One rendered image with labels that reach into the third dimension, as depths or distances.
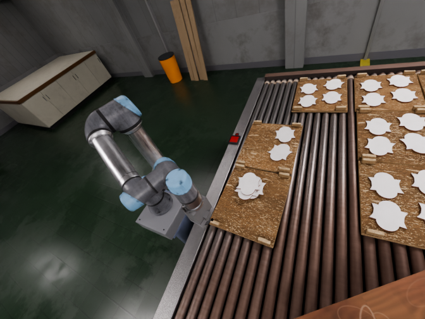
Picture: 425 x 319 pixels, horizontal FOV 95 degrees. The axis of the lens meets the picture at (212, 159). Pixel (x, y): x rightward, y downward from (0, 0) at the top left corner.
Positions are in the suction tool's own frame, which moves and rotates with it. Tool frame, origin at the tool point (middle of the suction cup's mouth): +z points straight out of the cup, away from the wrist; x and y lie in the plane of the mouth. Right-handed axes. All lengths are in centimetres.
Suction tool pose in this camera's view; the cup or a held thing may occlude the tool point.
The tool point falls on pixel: (205, 220)
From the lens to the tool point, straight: 87.1
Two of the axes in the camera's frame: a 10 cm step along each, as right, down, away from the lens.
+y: 5.3, -7.2, 4.5
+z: 2.8, 6.5, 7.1
